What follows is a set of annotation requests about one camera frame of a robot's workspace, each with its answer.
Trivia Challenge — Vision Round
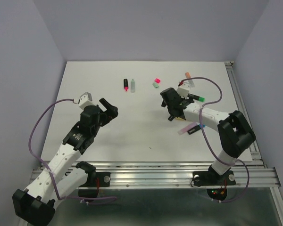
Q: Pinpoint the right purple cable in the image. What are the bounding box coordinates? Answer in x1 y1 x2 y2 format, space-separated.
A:
181 77 250 204

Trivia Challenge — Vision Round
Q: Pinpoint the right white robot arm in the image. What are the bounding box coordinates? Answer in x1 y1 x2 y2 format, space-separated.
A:
160 88 256 184

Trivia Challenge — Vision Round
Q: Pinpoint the purple cable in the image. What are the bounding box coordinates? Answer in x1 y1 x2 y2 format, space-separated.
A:
181 77 250 204
28 98 118 205

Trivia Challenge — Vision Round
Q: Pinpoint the pastel orange highlighter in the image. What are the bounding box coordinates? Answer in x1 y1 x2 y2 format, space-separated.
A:
185 72 195 88

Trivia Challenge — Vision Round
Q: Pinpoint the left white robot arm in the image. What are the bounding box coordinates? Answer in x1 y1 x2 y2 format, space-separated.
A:
12 94 118 226

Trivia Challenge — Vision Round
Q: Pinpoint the pastel green pen cap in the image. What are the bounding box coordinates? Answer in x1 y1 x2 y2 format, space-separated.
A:
152 82 159 89

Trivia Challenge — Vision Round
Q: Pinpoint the black highlighter green cap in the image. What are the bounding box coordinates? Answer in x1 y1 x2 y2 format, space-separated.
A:
188 94 205 102

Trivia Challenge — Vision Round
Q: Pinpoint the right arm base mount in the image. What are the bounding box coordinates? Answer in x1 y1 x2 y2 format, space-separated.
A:
190 166 236 202

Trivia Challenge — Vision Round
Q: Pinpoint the aluminium rail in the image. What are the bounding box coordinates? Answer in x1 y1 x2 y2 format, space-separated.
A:
18 161 281 226
225 61 265 168

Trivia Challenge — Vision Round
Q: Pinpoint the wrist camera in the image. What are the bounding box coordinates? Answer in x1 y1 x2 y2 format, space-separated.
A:
73 92 94 110
176 80 195 98

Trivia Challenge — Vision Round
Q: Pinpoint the aluminium right side rail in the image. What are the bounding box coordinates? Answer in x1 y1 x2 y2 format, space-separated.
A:
225 61 265 168

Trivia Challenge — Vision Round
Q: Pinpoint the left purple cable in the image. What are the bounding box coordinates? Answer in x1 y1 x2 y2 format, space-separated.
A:
28 98 118 205

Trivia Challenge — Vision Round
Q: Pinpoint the black highlighter pink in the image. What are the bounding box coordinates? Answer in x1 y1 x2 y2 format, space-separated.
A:
123 79 129 92

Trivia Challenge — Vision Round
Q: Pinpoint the pastel green highlighter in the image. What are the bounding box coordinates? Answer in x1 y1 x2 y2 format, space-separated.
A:
130 79 135 93

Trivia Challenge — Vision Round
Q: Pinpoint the pastel pink highlighter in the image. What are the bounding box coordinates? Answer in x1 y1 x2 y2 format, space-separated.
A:
178 122 197 135

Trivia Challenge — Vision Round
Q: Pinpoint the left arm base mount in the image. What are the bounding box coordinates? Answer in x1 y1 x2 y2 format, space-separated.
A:
76 161 111 202

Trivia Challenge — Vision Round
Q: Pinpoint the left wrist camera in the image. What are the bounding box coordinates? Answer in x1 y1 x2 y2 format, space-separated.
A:
73 92 94 110

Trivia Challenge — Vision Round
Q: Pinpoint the black highlighter blue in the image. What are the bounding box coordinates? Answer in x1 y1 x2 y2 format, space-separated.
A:
187 124 205 135

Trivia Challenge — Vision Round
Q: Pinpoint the aluminium front rail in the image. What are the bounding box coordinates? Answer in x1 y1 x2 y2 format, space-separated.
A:
18 161 281 226

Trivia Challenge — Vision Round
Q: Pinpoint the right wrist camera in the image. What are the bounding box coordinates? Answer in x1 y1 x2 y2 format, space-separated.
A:
176 80 195 98

